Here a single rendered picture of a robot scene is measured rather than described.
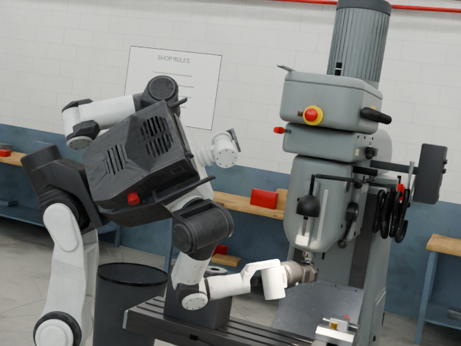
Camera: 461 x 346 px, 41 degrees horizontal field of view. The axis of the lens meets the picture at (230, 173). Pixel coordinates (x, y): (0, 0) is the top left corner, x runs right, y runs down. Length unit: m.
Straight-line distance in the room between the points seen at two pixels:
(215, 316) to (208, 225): 0.65
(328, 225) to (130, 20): 5.74
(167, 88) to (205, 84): 5.09
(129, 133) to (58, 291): 0.53
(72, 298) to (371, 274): 1.21
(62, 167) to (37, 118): 6.34
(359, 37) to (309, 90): 0.44
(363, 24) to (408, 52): 4.08
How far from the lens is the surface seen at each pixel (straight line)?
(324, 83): 1.89
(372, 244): 2.48
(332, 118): 1.88
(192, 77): 6.99
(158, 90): 1.82
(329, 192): 2.02
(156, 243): 7.22
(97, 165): 1.72
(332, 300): 2.51
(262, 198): 6.02
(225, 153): 1.73
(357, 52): 2.27
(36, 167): 1.84
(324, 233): 2.04
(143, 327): 2.34
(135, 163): 1.63
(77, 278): 1.85
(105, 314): 3.97
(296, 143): 2.00
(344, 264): 2.51
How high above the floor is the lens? 1.72
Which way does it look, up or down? 5 degrees down
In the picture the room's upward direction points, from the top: 8 degrees clockwise
